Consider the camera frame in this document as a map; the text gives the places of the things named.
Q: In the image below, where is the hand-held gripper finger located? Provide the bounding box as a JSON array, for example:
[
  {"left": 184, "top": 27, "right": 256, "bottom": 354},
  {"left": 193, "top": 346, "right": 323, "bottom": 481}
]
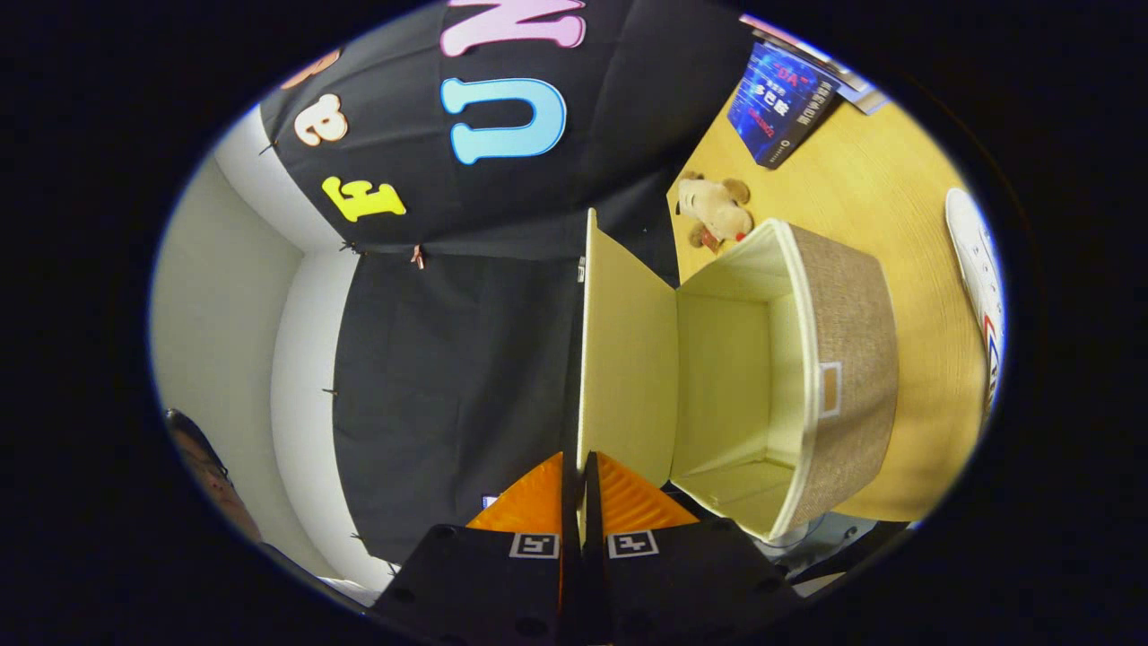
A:
[
  {"left": 581, "top": 450, "right": 804, "bottom": 646},
  {"left": 370, "top": 450, "right": 582, "bottom": 646}
]

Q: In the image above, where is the beige fabric storage box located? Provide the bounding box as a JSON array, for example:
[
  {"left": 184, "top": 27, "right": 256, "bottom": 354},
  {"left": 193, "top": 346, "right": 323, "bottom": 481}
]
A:
[{"left": 577, "top": 208, "right": 900, "bottom": 542}]

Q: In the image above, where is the white striped canvas shoe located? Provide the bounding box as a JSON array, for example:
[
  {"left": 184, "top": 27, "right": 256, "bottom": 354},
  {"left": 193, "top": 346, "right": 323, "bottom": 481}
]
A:
[{"left": 944, "top": 187, "right": 1007, "bottom": 423}]

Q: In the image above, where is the black backdrop cloth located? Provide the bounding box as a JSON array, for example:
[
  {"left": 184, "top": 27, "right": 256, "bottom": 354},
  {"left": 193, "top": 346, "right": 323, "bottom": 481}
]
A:
[{"left": 258, "top": 0, "right": 763, "bottom": 566}]

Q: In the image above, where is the brown plush toy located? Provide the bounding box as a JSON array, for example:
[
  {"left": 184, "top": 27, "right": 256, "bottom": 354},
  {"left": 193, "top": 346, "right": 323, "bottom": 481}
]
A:
[{"left": 674, "top": 172, "right": 754, "bottom": 254}]

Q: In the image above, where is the dark blue book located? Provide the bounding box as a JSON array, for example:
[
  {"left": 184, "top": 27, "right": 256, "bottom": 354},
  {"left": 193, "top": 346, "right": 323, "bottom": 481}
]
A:
[{"left": 726, "top": 42, "right": 842, "bottom": 170}]

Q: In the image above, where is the light blue book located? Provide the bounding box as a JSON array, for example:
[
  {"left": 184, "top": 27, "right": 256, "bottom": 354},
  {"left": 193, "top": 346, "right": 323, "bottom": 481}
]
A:
[{"left": 740, "top": 13, "right": 891, "bottom": 116}]

